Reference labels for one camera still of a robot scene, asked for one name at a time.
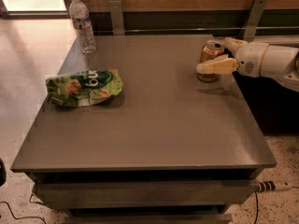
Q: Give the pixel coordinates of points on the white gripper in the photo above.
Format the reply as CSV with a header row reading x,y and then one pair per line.
x,y
251,59

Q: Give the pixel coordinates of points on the orange soda can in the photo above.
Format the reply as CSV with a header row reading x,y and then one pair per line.
x,y
211,50

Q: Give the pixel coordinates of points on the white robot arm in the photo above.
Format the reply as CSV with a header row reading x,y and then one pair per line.
x,y
279,63

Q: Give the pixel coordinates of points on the clear plastic water bottle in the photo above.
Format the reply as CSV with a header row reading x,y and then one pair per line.
x,y
80,17

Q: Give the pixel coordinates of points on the grey drawer cabinet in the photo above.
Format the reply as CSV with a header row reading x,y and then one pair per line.
x,y
166,125

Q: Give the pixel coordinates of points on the green chip bag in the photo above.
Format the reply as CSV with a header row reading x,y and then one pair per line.
x,y
84,88

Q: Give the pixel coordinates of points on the upper grey drawer front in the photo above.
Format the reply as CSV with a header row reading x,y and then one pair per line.
x,y
144,194

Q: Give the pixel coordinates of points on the grey drawer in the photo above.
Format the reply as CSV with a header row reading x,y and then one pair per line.
x,y
153,219
144,194

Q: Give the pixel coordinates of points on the lower grey drawer front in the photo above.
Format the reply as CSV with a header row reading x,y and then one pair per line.
x,y
153,219

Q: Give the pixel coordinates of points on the black object at left edge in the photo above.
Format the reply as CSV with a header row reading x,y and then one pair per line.
x,y
3,173

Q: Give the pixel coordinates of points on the horizontal metal rail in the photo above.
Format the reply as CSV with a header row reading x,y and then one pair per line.
x,y
181,30

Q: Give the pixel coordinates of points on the right metal wall bracket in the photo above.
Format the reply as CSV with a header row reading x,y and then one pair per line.
x,y
248,31

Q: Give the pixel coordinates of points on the metal wall bracket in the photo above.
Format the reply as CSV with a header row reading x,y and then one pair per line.
x,y
116,15
248,31

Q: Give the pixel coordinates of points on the left metal wall bracket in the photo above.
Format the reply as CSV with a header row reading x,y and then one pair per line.
x,y
116,15

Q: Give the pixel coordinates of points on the striped white cable plug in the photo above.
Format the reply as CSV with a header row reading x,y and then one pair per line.
x,y
273,186

